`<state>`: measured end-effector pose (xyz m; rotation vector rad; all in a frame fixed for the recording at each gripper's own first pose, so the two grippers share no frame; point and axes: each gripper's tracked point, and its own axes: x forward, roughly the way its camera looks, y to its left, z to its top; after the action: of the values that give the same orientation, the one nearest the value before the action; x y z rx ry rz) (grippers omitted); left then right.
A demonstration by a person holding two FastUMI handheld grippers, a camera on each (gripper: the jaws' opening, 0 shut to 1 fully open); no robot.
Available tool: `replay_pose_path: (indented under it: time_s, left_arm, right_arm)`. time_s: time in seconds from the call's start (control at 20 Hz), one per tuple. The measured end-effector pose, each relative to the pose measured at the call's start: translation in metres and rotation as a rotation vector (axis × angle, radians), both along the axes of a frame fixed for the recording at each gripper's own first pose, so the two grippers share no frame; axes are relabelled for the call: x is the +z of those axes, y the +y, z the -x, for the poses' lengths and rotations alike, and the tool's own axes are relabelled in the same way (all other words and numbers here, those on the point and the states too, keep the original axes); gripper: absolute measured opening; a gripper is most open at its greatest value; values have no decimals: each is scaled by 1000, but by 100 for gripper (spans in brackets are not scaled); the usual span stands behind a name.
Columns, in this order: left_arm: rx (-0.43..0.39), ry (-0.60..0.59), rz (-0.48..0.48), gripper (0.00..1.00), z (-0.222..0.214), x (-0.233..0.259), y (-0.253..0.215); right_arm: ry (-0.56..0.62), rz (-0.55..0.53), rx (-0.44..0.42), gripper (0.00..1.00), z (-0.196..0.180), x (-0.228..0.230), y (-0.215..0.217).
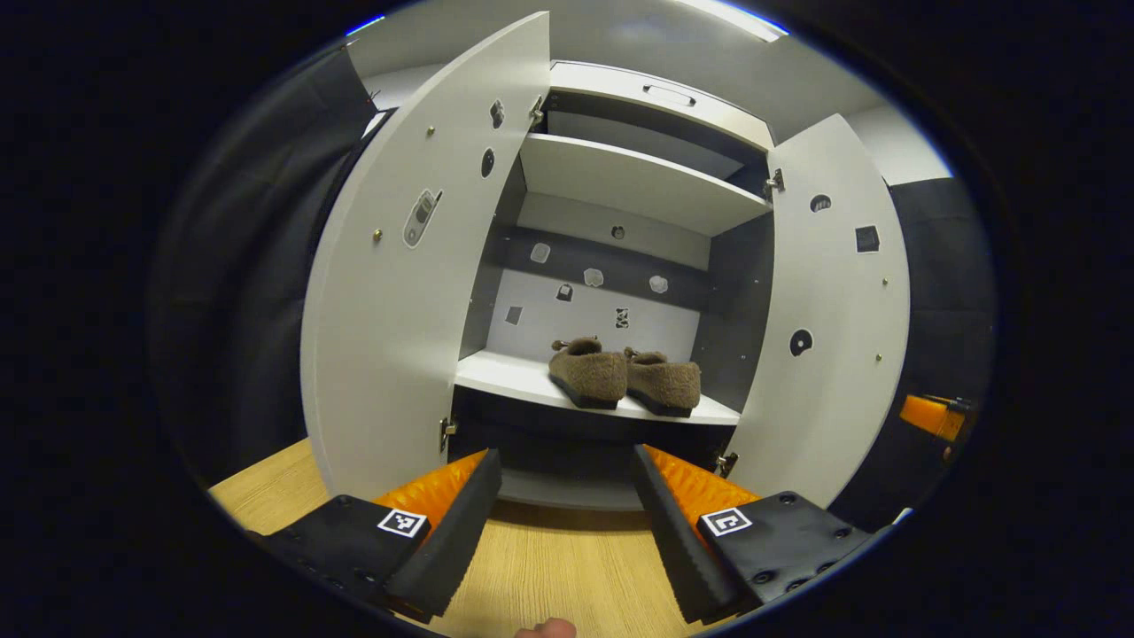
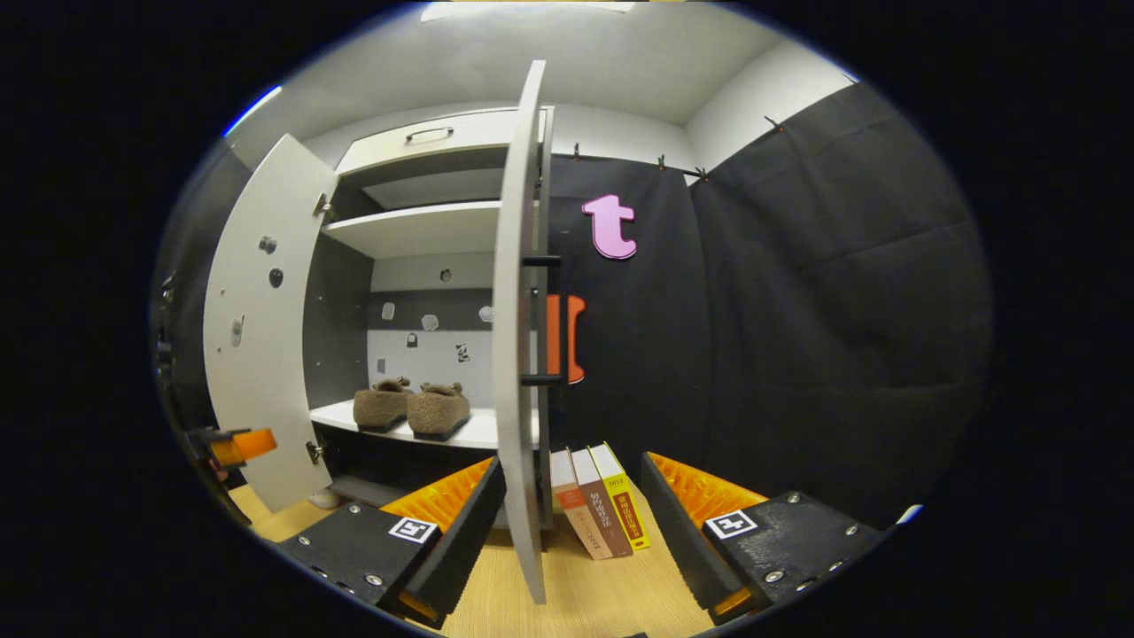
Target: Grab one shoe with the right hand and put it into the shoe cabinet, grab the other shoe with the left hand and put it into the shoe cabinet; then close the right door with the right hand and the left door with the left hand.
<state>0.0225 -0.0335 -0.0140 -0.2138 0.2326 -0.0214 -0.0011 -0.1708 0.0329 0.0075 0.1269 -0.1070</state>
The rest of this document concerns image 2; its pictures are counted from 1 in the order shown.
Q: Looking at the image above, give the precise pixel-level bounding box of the small ceiling light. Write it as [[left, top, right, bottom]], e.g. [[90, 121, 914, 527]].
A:
[[226, 86, 283, 138]]

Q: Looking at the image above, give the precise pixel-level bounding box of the white shoe cabinet door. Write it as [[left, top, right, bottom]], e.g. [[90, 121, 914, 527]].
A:
[[202, 133, 340, 515], [492, 59, 564, 606]]

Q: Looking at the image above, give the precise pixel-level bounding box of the white shoe cabinet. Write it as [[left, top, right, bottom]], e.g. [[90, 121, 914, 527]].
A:
[[301, 106, 557, 533]]

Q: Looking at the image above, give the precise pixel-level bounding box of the large ceiling light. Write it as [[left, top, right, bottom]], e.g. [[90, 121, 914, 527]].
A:
[[421, 0, 634, 23]]

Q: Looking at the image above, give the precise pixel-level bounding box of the black backdrop cloth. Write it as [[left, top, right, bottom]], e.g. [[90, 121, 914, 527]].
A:
[[151, 80, 993, 533]]

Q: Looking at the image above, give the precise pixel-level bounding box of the yellow book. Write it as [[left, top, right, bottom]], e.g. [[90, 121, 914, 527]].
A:
[[589, 441, 652, 552]]

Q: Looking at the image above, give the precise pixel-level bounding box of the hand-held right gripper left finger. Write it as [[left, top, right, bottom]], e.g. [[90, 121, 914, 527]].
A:
[[276, 456, 508, 630]]

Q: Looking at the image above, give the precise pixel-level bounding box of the dark red book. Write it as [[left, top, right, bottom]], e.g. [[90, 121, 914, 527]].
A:
[[571, 447, 634, 559]]

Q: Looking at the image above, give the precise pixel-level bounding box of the white cabinet drawer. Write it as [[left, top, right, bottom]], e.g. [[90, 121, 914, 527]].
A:
[[335, 108, 555, 175]]

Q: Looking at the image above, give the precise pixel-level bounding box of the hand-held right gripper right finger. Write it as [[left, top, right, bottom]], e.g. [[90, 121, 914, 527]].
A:
[[640, 452, 887, 626]]

